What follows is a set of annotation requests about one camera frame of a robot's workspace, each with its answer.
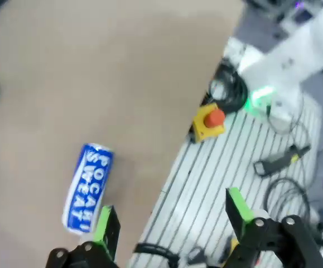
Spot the yellow red emergency stop button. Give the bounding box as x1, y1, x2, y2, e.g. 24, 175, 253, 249
192, 102, 226, 143

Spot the black handheld scanner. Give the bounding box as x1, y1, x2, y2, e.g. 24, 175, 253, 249
253, 144, 311, 176

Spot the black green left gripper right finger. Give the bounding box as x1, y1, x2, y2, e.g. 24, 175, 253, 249
225, 187, 323, 268

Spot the coiled black cable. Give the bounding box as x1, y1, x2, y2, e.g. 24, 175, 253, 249
208, 60, 248, 113

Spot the blue Pocari Sweat can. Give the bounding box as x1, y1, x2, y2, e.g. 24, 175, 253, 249
61, 142, 114, 243

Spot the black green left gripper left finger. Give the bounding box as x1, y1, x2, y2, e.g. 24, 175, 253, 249
45, 205, 122, 268

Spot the slotted aluminium base plate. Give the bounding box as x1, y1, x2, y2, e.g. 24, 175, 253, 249
127, 36, 323, 268

